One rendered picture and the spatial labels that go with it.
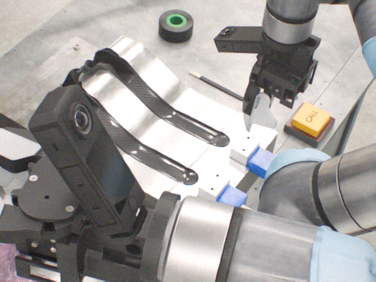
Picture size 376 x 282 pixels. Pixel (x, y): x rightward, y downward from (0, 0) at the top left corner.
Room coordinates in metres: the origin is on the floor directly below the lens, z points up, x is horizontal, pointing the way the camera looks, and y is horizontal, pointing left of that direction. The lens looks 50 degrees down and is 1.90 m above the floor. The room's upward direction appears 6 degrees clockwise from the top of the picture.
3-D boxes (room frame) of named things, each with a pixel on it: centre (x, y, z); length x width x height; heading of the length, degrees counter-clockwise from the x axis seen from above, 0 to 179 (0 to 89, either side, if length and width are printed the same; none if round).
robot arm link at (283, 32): (0.81, -0.13, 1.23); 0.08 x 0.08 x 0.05
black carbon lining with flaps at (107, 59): (0.87, 0.10, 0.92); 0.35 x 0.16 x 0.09; 61
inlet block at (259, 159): (0.80, -0.15, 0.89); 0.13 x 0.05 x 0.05; 61
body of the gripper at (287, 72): (0.80, -0.14, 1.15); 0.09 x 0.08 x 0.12; 61
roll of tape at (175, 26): (1.24, 0.05, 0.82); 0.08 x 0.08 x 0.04
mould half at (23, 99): (0.89, 0.11, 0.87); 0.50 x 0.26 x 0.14; 61
